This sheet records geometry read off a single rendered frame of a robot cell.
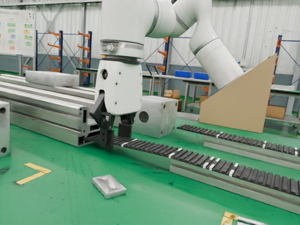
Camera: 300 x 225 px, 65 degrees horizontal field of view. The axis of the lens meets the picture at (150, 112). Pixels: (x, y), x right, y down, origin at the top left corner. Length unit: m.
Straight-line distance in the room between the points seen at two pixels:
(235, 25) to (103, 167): 7.98
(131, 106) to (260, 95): 0.49
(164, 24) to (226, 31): 7.81
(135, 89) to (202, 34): 0.58
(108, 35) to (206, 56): 0.60
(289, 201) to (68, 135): 0.41
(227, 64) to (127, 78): 0.59
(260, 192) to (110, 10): 0.38
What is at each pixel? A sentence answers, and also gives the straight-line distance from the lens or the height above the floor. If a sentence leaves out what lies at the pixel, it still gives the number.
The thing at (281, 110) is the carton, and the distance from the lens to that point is 5.31.
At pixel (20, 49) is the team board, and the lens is 6.23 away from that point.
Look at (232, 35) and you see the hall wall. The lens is 8.23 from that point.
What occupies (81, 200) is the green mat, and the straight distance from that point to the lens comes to 0.34.
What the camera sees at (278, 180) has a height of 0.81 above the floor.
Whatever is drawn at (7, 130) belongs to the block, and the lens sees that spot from 0.48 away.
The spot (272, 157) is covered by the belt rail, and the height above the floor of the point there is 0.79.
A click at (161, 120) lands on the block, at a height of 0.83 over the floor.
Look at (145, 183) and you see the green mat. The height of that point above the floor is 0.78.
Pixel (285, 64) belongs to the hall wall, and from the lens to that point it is 8.07.
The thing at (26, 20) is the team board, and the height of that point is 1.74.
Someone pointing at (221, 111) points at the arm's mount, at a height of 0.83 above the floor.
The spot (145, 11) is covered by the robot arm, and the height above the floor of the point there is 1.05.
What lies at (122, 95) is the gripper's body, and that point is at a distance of 0.44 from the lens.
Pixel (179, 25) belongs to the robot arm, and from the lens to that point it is 1.05.
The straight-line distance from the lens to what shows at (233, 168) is 0.40.
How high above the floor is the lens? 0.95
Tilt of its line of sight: 11 degrees down
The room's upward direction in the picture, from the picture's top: 5 degrees clockwise
